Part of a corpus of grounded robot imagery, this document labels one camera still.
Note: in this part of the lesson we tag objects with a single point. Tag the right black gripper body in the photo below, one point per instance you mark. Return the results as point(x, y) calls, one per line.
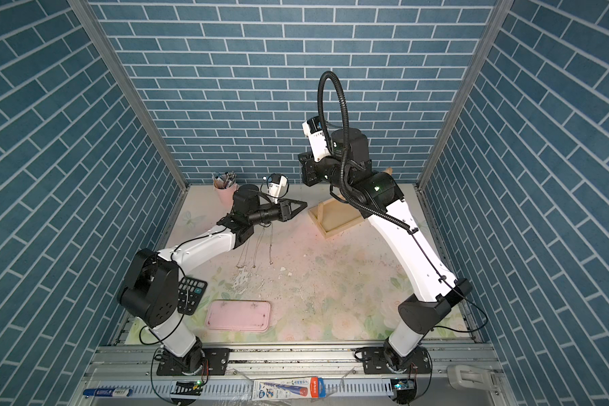
point(326, 173)

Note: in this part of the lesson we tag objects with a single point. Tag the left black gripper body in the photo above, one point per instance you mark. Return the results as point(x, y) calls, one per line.
point(265, 215)

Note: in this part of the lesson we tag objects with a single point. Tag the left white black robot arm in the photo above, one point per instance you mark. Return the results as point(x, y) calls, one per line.
point(150, 289)

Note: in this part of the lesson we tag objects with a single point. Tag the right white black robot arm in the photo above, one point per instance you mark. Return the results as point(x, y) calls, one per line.
point(340, 156)

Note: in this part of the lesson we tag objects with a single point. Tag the wooden jewelry display stand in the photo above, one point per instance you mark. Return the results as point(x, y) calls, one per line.
point(332, 217)

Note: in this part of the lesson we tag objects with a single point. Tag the pink pen holder cup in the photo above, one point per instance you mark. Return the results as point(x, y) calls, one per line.
point(225, 196)

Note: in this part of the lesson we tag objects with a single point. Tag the pens in cup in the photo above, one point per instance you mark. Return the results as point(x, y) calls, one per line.
point(224, 180)

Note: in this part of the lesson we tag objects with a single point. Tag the pink plastic tray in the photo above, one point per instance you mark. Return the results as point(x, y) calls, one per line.
point(239, 316)

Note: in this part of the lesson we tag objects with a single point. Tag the black calculator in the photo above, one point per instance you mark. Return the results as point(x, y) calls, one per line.
point(191, 292)

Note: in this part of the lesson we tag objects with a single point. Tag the blue marker pen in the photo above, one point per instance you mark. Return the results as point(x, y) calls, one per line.
point(107, 392)

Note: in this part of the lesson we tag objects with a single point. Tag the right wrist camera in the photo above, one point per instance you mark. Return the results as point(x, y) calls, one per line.
point(313, 131)

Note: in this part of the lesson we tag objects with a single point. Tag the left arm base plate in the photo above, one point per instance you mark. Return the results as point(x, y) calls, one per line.
point(199, 362)

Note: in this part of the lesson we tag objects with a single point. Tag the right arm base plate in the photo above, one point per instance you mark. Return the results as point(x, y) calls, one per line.
point(384, 360)

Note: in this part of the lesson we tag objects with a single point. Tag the white plastic bracket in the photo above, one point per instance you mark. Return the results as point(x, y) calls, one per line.
point(463, 377)

